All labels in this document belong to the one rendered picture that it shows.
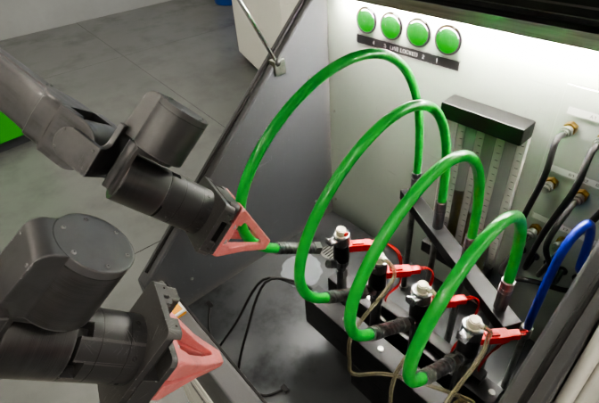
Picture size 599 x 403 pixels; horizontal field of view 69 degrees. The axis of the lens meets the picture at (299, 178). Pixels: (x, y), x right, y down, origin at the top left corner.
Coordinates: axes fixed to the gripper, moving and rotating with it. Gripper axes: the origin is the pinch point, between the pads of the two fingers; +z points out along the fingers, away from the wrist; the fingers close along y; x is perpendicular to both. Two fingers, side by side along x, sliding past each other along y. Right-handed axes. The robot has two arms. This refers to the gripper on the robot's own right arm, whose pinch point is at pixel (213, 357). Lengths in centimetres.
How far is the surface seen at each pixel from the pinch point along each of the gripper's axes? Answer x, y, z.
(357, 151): 8.7, 24.3, 7.2
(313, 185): 54, 8, 48
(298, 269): 6.4, 8.8, 9.1
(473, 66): 22, 46, 30
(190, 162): 234, -61, 113
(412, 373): -9.0, 9.9, 15.2
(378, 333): -0.4, 7.3, 21.1
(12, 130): 326, -128, 28
